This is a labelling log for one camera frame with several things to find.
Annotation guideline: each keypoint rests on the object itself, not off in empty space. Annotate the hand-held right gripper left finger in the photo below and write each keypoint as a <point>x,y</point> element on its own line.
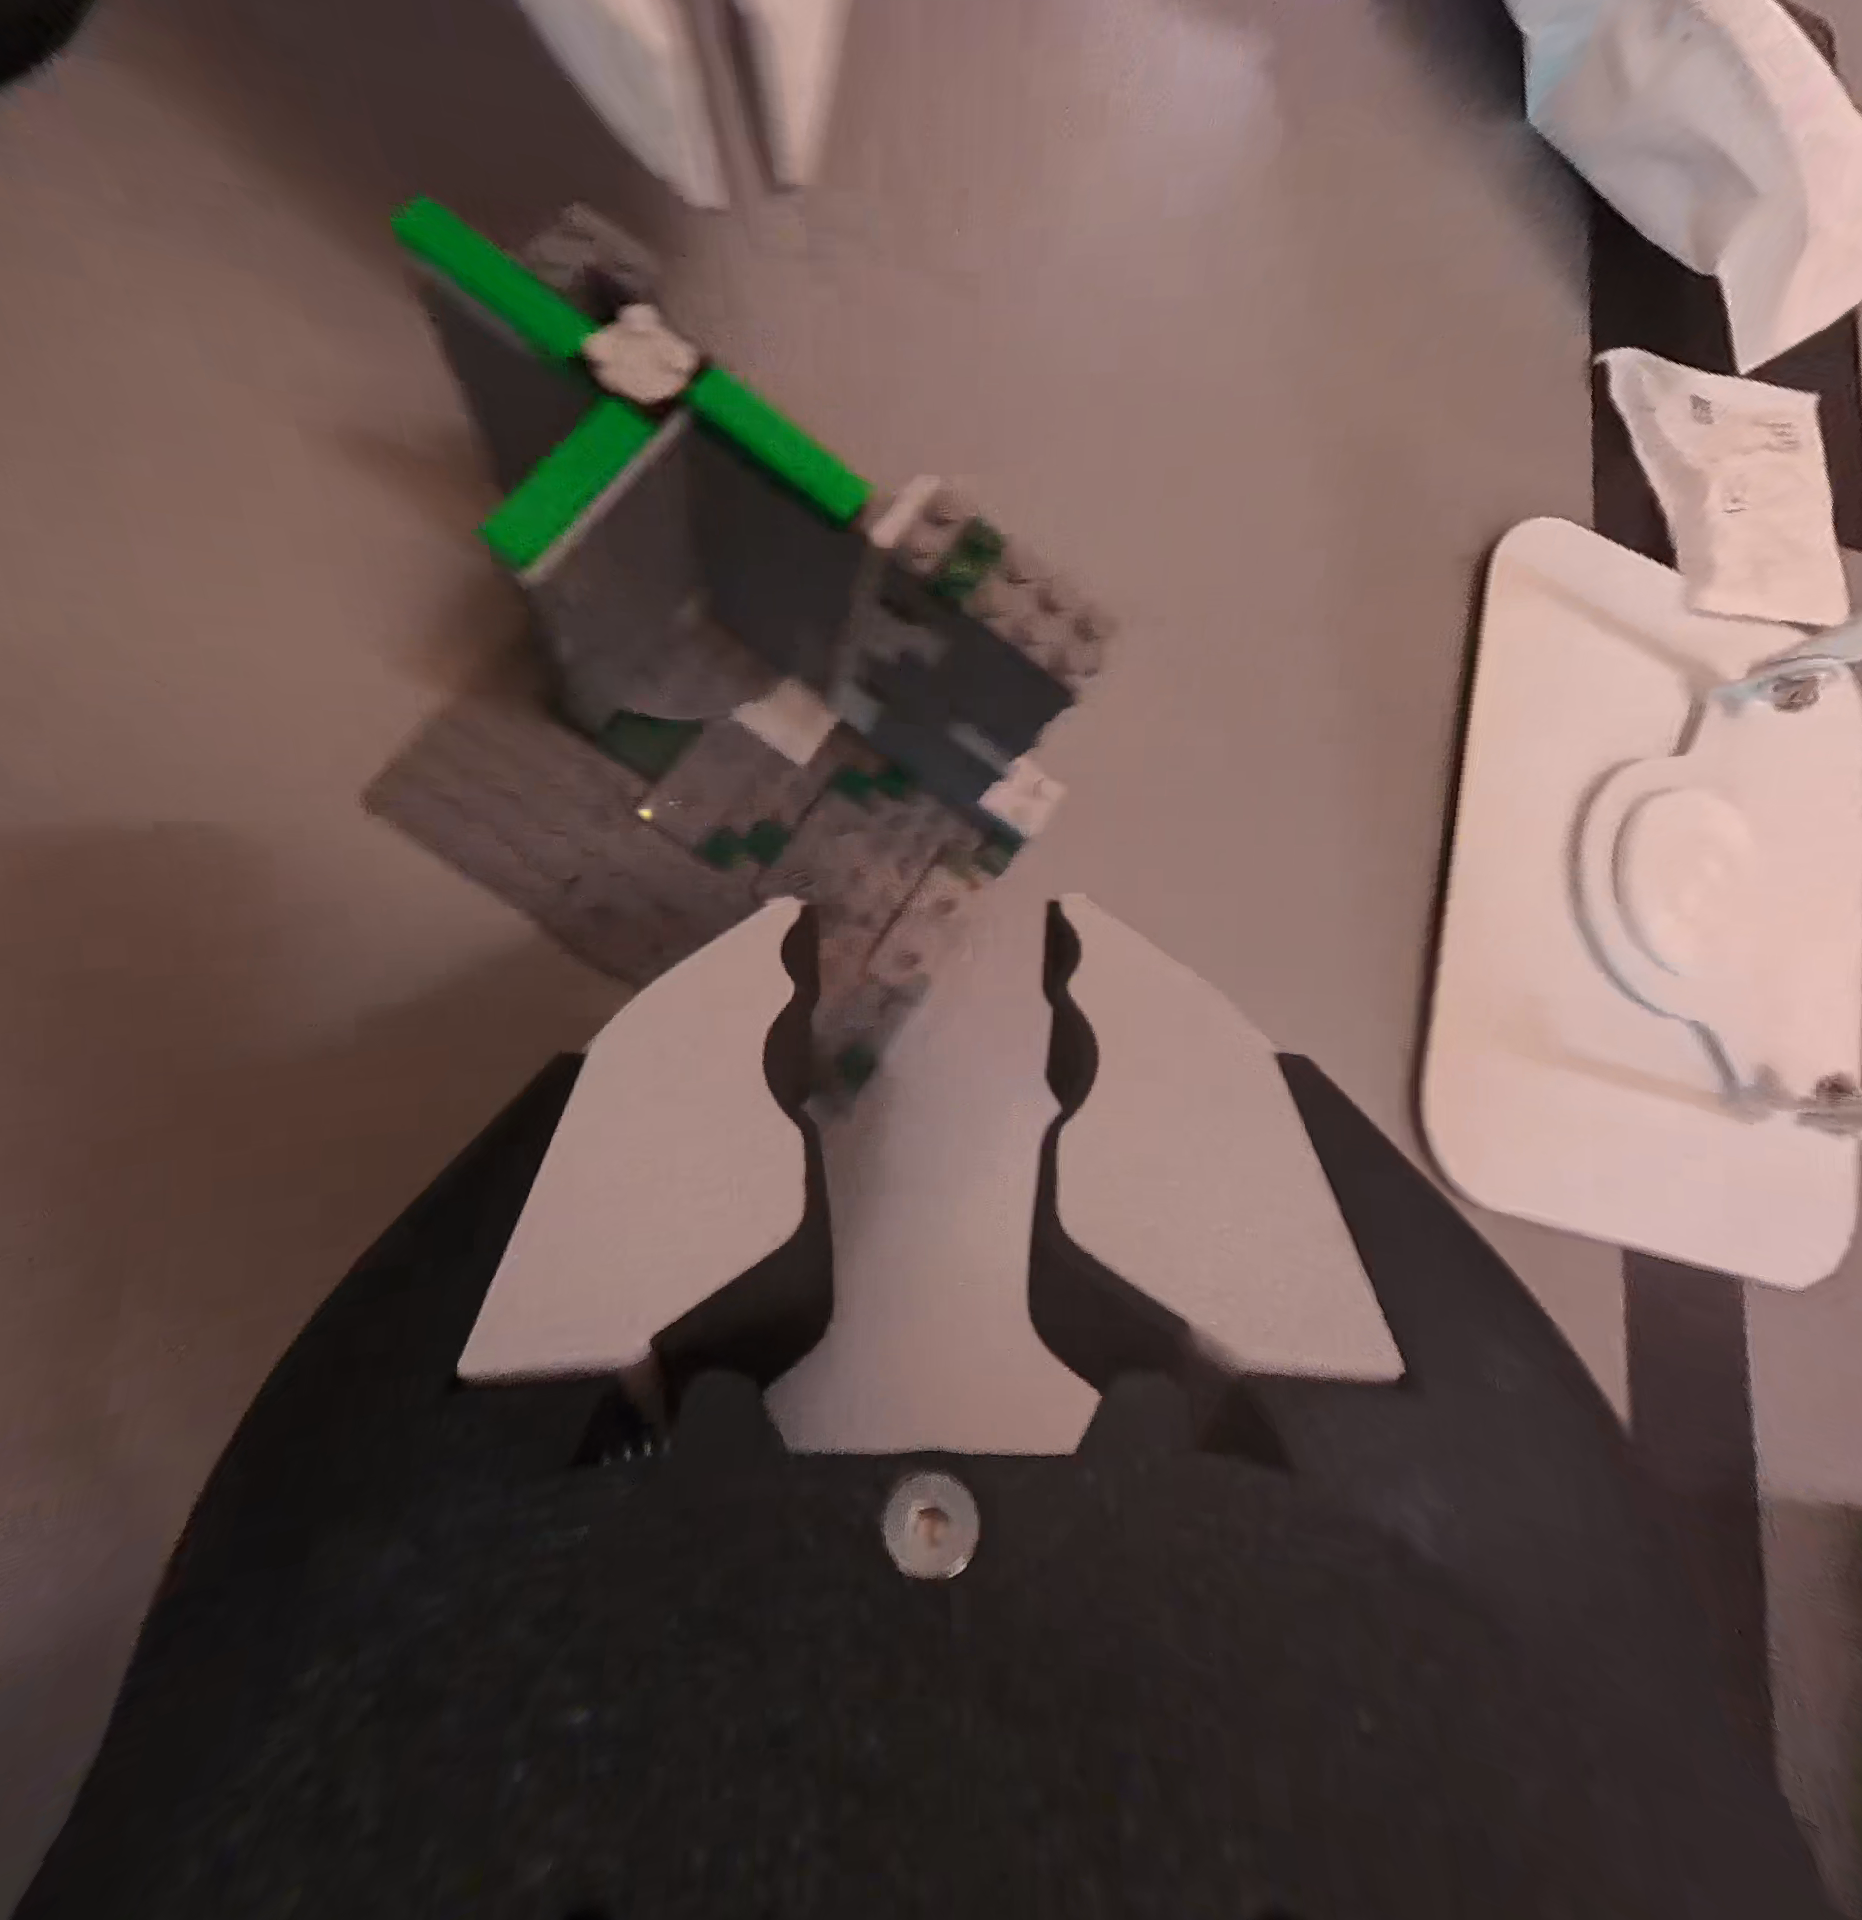
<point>647,1200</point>

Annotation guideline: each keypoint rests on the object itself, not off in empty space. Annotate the crumpled white paper bag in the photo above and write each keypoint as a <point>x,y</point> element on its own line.
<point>1697,136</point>

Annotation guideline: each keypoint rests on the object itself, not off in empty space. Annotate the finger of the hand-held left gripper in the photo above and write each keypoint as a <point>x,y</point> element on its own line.
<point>788,77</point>
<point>647,77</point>

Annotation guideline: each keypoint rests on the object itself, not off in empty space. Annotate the white book stand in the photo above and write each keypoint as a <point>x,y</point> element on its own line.
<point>1546,977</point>

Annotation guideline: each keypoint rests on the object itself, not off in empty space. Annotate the grey green brick model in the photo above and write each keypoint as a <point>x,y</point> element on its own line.
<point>766,601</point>

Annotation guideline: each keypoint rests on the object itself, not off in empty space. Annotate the small white paper packet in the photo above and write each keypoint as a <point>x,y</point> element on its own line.
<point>1740,480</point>

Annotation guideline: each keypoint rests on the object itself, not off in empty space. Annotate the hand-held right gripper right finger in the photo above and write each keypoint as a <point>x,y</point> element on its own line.
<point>1216,1200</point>

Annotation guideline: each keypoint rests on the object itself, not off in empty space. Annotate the grey desk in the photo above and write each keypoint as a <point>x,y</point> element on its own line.
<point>1170,299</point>

